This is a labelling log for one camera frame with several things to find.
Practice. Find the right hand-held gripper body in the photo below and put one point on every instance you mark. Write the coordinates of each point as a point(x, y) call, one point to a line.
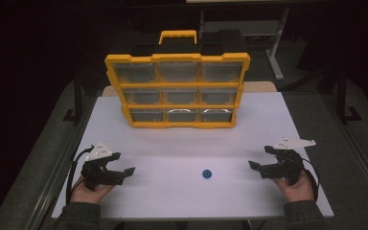
point(289, 166)

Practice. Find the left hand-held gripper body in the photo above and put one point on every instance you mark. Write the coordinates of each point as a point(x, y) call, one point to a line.
point(96, 152)

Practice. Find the small blue plastic wheel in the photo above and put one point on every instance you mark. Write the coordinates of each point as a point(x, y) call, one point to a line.
point(207, 174)

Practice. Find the clear plastic drawer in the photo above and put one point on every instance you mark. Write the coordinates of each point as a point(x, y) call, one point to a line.
point(215, 117)

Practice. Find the yellow drawer organizer cabinet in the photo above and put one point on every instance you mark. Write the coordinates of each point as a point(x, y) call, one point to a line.
point(179, 85)

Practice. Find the person's right hand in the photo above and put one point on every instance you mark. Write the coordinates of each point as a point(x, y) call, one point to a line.
point(298, 191)

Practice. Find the person's left hand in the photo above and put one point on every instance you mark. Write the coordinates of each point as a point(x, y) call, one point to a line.
point(87, 195)

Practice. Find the black metal stand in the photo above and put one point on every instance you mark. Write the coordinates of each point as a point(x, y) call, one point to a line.
point(77, 96)
point(342, 96)

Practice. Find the set of clear organizer drawers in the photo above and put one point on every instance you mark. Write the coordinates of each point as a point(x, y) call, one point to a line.
point(135, 73)

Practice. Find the grey metal table frame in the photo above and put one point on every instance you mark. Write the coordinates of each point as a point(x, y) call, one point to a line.
point(277, 48)

